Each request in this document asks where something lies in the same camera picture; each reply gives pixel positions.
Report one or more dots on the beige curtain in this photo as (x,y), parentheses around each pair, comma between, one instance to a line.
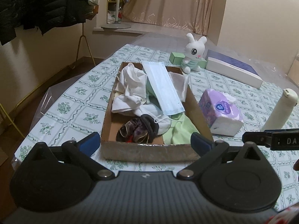
(188,15)

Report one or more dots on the green small box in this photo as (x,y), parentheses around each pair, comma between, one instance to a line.
(176,59)

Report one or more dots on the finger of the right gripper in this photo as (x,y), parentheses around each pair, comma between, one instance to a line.
(262,138)

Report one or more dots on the white plush bunny toy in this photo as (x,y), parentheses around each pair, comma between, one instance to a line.
(193,54)

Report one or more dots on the white sock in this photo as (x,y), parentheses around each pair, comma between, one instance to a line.
(131,108)

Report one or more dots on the blue surgical face mask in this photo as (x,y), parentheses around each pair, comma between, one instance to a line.
(163,87)

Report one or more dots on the standing fan base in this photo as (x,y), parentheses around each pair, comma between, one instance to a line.
(117,24)

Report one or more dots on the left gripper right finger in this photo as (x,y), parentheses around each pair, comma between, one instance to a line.
(209,153)

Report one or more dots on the black puffer jacket middle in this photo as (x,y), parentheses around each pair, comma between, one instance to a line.
(48,14)

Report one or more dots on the orange brown jacket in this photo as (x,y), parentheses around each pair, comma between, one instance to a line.
(91,14)

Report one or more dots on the brown cardboard box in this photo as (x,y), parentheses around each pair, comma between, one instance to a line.
(157,151)

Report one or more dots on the light green cloth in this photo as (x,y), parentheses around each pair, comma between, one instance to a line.
(181,127)

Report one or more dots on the purple tissue pack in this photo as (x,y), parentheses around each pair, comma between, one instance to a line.
(221,113)

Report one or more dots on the white fabric piece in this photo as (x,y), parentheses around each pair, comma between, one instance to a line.
(132,83)

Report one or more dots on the yellow towel cloth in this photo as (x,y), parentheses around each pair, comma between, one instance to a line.
(118,96)

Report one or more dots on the black puffer jacket left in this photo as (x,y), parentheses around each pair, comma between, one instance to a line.
(7,16)

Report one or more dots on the dark patterned scrunchie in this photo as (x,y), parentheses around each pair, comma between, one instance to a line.
(140,130)

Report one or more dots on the cream thermos bottle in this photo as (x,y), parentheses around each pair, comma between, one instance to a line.
(282,110)

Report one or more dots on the cluttered shelf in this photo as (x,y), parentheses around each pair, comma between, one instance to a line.
(114,11)

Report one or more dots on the black puffer jacket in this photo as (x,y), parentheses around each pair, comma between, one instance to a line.
(7,16)
(48,14)

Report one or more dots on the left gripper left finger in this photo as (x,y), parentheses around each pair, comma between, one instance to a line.
(79,154)

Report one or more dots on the white mesh drawstring bag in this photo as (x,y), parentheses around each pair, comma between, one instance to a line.
(180,82)

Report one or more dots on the white and blue flat box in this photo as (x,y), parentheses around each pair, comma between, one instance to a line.
(232,68)

